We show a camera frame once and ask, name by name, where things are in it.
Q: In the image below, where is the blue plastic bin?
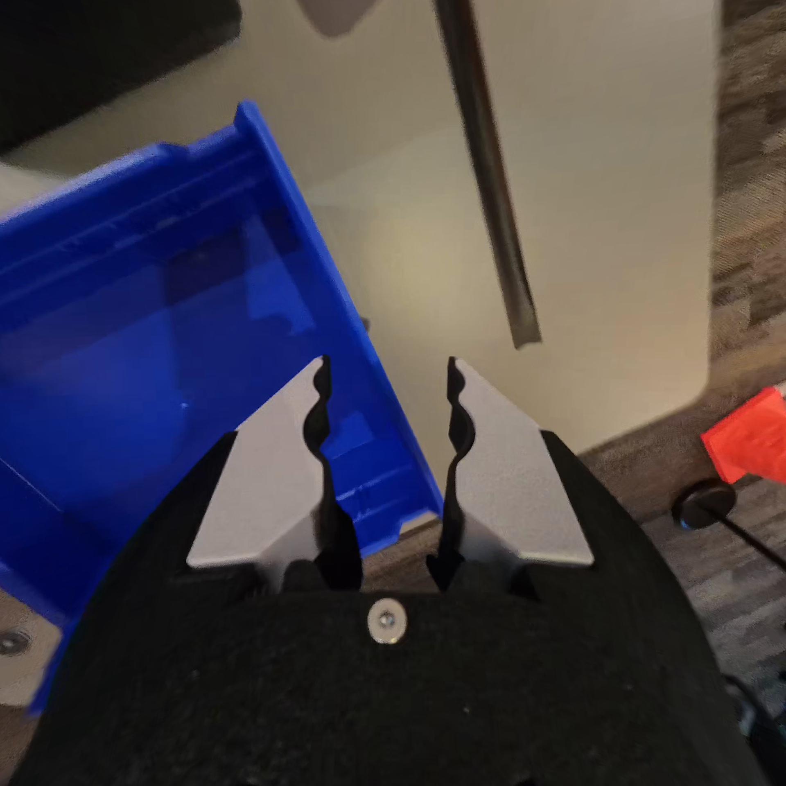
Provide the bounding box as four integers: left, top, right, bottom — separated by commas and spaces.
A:
0, 99, 444, 716

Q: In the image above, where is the black drawer cabinet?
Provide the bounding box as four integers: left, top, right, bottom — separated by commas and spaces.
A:
0, 0, 243, 154

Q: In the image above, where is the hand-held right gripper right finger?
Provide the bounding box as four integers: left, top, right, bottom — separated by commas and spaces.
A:
427, 356, 595, 593

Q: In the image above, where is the red plastic object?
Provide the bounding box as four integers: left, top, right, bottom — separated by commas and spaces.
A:
700, 387, 786, 486

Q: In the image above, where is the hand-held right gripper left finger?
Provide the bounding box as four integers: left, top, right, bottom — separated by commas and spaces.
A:
186, 355, 363, 593

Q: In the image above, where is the dark narrow bar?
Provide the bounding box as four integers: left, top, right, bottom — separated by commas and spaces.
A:
433, 0, 542, 351

